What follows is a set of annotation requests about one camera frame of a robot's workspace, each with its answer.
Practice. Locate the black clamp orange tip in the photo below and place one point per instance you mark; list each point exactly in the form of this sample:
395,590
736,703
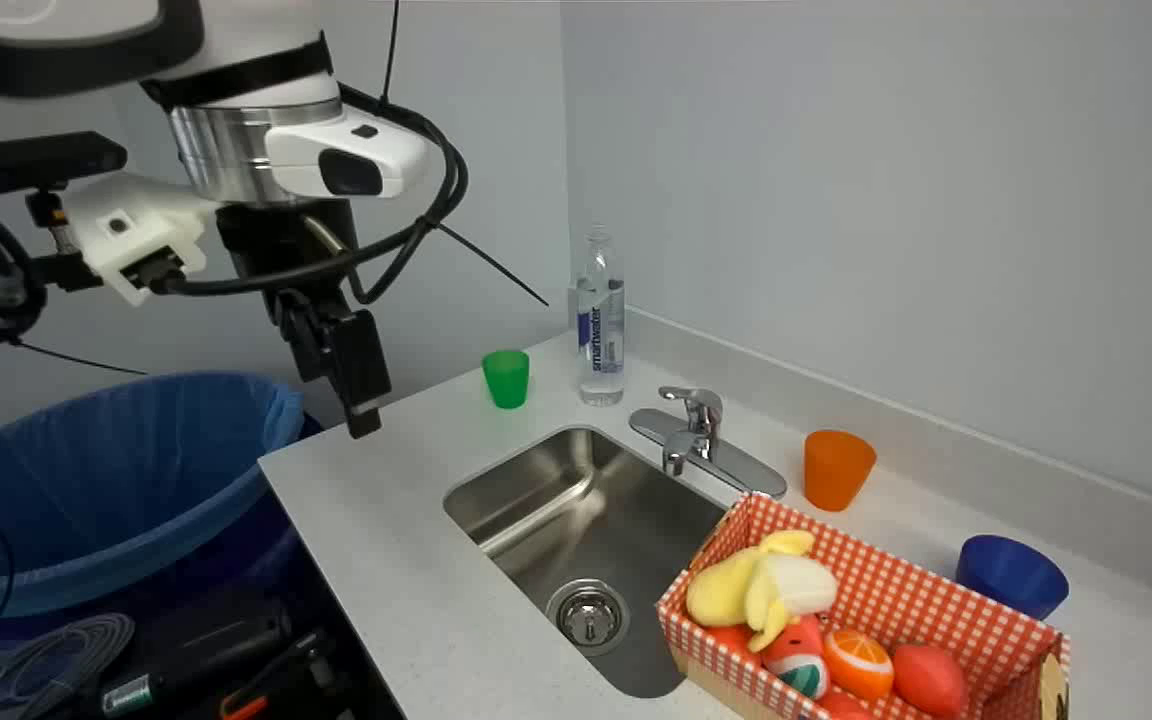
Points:
190,696

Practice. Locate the toy orange slice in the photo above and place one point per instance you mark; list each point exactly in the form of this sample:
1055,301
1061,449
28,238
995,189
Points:
858,664

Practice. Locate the yellow toy banana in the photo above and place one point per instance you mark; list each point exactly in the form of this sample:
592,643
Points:
720,594

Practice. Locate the clear plastic water bottle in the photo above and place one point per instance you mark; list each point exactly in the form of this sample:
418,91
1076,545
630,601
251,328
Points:
599,333

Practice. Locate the red green toy fruit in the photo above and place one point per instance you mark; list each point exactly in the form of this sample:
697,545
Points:
796,651

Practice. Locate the orange plastic cup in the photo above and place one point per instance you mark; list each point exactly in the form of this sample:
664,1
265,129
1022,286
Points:
839,475

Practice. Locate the green plastic cup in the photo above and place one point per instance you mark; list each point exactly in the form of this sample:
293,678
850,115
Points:
505,380

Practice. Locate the blue lined trash bin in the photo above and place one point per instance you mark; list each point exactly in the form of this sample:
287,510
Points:
111,467

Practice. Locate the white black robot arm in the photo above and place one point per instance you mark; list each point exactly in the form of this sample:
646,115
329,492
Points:
242,132

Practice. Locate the stainless steel sink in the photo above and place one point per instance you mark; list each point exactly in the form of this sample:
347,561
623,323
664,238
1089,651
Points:
561,523

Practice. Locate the peeled toy banana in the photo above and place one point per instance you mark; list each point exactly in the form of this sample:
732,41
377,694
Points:
800,586

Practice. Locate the red checkered basket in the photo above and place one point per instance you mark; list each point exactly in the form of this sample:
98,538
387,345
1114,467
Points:
921,597

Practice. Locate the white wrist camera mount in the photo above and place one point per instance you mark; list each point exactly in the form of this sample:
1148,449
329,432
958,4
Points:
136,231

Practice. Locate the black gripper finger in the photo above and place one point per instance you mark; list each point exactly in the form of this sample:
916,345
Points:
305,343
361,374

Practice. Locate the red toy tomato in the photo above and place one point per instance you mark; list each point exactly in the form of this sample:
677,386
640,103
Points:
930,678

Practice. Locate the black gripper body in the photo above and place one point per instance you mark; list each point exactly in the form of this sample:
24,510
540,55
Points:
287,252

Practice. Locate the blue plastic cup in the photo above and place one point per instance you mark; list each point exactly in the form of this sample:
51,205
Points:
1010,578

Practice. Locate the chrome sink faucet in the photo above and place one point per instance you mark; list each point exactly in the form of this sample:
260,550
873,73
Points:
727,462

